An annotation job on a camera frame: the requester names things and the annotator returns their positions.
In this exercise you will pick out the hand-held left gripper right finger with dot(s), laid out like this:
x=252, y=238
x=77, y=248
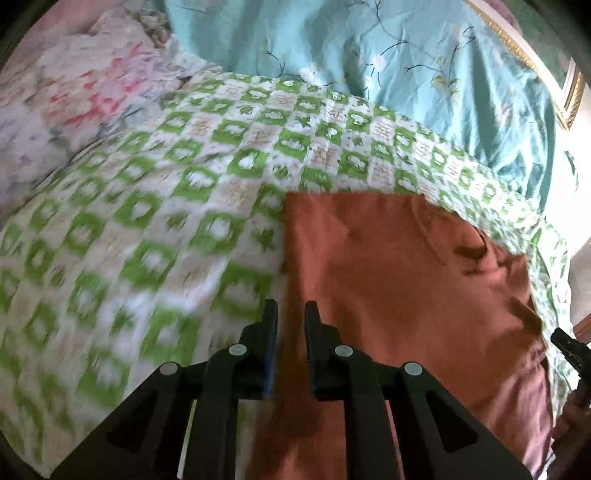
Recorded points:
x=313, y=350

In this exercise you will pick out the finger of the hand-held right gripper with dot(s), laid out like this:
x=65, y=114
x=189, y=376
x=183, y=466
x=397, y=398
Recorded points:
x=570, y=348

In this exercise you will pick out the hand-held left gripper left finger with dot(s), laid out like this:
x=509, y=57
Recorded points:
x=270, y=350

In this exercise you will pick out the rust orange knit garment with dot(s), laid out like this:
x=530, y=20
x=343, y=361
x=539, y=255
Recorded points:
x=397, y=295

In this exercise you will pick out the person's right hand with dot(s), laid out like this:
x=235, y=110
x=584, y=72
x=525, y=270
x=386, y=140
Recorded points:
x=570, y=417

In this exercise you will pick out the green checkered bed sheet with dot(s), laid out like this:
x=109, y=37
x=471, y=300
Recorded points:
x=152, y=240

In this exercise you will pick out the teal floral quilt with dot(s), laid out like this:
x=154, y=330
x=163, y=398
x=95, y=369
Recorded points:
x=369, y=50

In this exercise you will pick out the pastel floral blanket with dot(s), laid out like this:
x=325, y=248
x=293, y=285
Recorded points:
x=78, y=106

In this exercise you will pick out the gold picture frame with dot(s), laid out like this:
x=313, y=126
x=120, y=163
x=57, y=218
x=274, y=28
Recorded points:
x=549, y=74

